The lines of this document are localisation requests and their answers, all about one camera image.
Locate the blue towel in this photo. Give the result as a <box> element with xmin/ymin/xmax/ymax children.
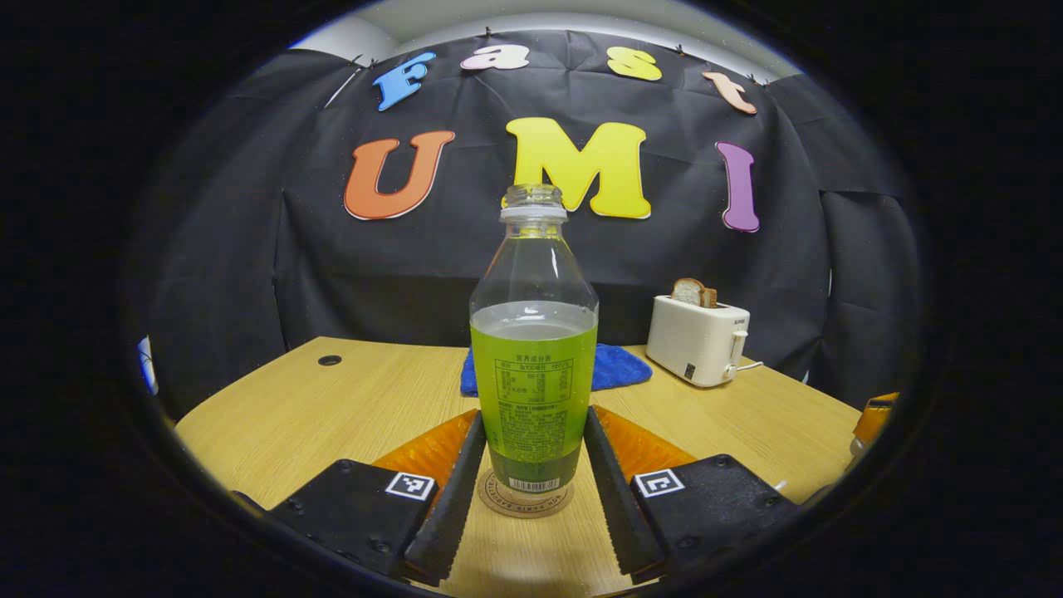
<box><xmin>460</xmin><ymin>343</ymin><xmax>654</xmax><ymax>398</ymax></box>

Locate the round brown coaster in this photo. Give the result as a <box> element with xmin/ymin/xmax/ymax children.
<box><xmin>478</xmin><ymin>469</ymin><xmax>576</xmax><ymax>520</ymax></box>

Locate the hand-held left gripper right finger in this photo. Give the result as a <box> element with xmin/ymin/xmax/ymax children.
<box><xmin>583</xmin><ymin>404</ymin><xmax>802</xmax><ymax>585</ymax></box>

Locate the black backdrop cloth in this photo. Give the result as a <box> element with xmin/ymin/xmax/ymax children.
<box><xmin>125</xmin><ymin>29</ymin><xmax>923</xmax><ymax>416</ymax></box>

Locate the computer monitor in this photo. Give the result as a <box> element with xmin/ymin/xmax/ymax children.
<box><xmin>137</xmin><ymin>335</ymin><xmax>160</xmax><ymax>397</ymax></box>

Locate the bread slice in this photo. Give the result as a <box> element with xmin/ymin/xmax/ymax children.
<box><xmin>671</xmin><ymin>277</ymin><xmax>718</xmax><ymax>309</ymax></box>

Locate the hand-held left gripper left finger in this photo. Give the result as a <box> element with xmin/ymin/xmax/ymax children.
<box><xmin>233</xmin><ymin>407</ymin><xmax>487</xmax><ymax>586</ymax></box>

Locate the clear water bottle green label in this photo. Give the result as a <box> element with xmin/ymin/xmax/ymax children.
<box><xmin>469</xmin><ymin>184</ymin><xmax>600</xmax><ymax>498</ymax></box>

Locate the white toaster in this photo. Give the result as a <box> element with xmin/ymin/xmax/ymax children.
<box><xmin>646</xmin><ymin>295</ymin><xmax>751</xmax><ymax>389</ymax></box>

